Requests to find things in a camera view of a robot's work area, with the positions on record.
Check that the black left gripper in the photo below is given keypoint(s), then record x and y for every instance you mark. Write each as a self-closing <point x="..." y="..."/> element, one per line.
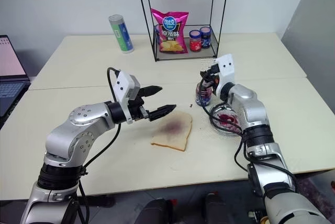
<point x="136" y="107"/>

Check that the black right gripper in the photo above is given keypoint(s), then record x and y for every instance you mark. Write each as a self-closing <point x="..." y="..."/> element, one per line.
<point x="214" y="74"/>

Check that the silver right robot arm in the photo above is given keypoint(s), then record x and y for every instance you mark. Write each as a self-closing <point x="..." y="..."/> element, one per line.
<point x="257" y="129"/>

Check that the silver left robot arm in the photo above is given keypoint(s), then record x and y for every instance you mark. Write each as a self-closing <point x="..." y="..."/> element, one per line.
<point x="78" y="127"/>

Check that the open glass jam jar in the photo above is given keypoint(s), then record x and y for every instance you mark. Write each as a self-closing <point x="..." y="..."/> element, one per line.
<point x="203" y="97"/>

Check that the white bread slice with jam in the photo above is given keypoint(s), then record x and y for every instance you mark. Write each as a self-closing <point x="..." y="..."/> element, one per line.
<point x="172" y="132"/>

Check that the red jam jar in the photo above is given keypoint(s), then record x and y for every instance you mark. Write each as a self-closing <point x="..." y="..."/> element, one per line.
<point x="195" y="41"/>

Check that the blue jam jar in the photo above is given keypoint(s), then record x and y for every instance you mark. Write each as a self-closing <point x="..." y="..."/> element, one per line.
<point x="206" y="38"/>

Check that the glass dish with jam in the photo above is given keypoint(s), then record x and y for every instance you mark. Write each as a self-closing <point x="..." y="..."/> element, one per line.
<point x="226" y="120"/>

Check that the pink potato chips bag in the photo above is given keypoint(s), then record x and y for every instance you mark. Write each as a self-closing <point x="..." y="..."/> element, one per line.
<point x="171" y="33"/>

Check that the tall green blue canister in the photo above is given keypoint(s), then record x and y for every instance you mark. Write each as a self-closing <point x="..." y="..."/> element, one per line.
<point x="121" y="34"/>

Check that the dark rounded shape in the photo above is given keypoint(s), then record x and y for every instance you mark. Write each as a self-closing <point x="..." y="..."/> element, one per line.
<point x="216" y="208"/>
<point x="157" y="212"/>

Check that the dark laptop computer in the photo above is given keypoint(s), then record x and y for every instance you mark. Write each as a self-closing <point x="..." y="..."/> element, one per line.
<point x="11" y="77"/>

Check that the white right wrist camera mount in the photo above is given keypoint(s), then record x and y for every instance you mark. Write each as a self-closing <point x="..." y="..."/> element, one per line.
<point x="227" y="71"/>

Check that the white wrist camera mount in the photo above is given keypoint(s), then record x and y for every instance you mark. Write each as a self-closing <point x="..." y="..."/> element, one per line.
<point x="227" y="71"/>
<point x="124" y="84"/>

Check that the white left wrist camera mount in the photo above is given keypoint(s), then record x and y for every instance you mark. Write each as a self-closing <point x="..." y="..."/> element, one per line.
<point x="124" y="84"/>

